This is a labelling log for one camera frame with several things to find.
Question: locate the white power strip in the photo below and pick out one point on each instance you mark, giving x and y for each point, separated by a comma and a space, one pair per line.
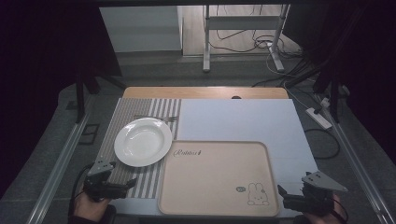
318, 118

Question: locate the person's left hand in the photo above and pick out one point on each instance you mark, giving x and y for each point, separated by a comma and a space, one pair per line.
90, 209

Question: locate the grey striped placemat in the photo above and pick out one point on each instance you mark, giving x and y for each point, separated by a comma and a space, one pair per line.
137, 107

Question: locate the white table cover board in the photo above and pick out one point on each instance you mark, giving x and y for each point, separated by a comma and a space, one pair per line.
243, 119

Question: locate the black metal stand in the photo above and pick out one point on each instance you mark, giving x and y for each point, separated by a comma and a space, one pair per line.
334, 99
80, 99

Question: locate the white cabinet panel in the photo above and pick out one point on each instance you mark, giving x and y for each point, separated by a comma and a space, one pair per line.
140, 28

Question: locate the beige tray with rabbit print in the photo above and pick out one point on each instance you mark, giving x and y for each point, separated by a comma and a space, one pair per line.
214, 180

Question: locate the aluminium rail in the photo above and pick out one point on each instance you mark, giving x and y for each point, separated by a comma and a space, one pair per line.
358, 168
59, 168

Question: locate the person's right hand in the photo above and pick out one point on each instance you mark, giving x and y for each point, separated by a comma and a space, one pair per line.
331, 216

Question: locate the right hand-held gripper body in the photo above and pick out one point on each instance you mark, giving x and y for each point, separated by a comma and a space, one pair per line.
314, 191

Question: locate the white round plate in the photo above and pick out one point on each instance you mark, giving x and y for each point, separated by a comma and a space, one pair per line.
143, 142

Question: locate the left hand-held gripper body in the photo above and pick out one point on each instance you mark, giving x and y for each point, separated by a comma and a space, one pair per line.
99, 182

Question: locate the white metal desk frame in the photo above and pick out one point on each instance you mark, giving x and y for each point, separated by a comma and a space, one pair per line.
241, 22

